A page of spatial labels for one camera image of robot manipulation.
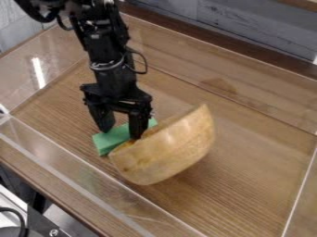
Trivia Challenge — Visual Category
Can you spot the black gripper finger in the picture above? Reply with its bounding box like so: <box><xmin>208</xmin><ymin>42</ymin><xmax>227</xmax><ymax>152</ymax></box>
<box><xmin>88</xmin><ymin>104</ymin><xmax>115</xmax><ymax>132</ymax></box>
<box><xmin>128</xmin><ymin>110</ymin><xmax>148</xmax><ymax>140</ymax></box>

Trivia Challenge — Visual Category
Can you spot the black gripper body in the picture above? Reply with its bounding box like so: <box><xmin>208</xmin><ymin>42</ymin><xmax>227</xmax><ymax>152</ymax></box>
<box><xmin>80</xmin><ymin>63</ymin><xmax>152</xmax><ymax>118</ymax></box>

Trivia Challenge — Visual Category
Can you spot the green rectangular block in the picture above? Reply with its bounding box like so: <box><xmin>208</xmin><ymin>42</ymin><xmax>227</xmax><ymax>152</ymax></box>
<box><xmin>91</xmin><ymin>117</ymin><xmax>159</xmax><ymax>157</ymax></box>

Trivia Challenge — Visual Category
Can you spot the light wooden bowl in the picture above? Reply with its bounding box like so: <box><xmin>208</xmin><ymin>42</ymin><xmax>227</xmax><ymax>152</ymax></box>
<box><xmin>108</xmin><ymin>104</ymin><xmax>215</xmax><ymax>185</ymax></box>

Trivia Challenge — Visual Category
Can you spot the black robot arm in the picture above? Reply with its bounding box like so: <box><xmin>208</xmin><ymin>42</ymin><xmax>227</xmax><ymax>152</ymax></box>
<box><xmin>13</xmin><ymin>0</ymin><xmax>152</xmax><ymax>140</ymax></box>

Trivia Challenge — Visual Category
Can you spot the clear acrylic tray wall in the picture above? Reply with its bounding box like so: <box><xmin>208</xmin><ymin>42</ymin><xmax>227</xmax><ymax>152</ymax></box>
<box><xmin>0</xmin><ymin>105</ymin><xmax>208</xmax><ymax>237</ymax></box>

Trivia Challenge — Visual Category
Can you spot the black cable bottom left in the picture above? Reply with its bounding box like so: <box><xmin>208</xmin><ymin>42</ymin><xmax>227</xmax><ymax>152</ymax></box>
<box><xmin>0</xmin><ymin>206</ymin><xmax>29</xmax><ymax>237</ymax></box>

